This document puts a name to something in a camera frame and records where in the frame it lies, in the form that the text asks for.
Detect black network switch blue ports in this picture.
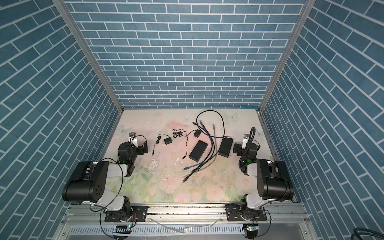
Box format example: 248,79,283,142
189,140,208,162

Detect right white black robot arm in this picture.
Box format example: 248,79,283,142
225,127,294,222

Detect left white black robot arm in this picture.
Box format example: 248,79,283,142
62,138,148,224

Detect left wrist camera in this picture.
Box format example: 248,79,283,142
129,132,138,147

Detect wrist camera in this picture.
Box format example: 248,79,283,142
129,132,138,147
242,134,250,149

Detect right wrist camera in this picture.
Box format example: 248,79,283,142
242,134,250,149

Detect blue ethernet cable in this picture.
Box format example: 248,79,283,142
183,121,214,171

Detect grey ethernet cable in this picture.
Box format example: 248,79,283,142
197,124,219,172

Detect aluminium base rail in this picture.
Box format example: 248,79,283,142
54,202,316,240

